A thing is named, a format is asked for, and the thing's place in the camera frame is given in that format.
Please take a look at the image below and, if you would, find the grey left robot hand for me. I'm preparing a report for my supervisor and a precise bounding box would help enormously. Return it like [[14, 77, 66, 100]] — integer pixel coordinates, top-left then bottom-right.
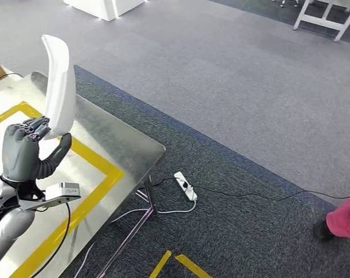
[[1, 116, 73, 184]]

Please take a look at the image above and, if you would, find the white curved plastic part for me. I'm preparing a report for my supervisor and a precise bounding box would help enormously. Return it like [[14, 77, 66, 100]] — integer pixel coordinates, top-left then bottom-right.
[[41, 34, 77, 141]]

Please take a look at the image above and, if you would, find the yellow workbench tape outline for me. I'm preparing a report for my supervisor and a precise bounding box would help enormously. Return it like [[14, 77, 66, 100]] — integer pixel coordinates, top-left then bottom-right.
[[0, 101, 126, 278]]

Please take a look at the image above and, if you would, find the steel workbench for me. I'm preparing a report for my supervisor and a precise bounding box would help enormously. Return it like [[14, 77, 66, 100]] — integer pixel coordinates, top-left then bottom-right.
[[0, 71, 166, 278]]

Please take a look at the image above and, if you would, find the white low furniture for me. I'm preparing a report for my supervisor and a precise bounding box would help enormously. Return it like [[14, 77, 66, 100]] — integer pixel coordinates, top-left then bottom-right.
[[63, 0, 148, 22]]

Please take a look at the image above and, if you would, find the yellow floor tape line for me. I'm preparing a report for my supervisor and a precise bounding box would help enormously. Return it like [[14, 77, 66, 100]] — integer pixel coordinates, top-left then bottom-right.
[[174, 254, 213, 278], [148, 250, 172, 278]]

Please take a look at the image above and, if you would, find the white power strip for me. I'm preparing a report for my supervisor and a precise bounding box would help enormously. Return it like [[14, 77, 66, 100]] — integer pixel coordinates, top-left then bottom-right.
[[174, 171, 198, 202]]

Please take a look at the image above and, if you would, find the person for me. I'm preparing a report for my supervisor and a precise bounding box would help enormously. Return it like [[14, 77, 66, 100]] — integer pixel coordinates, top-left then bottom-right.
[[312, 192, 350, 243]]

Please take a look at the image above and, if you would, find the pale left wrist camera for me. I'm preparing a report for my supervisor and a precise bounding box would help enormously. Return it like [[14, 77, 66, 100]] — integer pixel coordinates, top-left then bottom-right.
[[44, 182, 82, 203]]

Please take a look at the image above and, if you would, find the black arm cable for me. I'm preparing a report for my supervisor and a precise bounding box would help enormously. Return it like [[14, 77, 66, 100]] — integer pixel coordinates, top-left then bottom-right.
[[30, 202, 71, 278]]

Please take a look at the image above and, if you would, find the white floor cable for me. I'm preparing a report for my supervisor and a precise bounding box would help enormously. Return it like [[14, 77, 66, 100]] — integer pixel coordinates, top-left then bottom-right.
[[73, 199, 197, 278]]

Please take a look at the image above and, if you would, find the black floor cable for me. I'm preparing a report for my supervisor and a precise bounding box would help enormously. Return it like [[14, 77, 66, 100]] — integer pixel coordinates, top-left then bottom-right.
[[151, 176, 350, 202]]

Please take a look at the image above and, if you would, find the white frame stand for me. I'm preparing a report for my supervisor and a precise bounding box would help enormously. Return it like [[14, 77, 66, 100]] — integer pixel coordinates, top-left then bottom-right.
[[293, 0, 350, 43]]

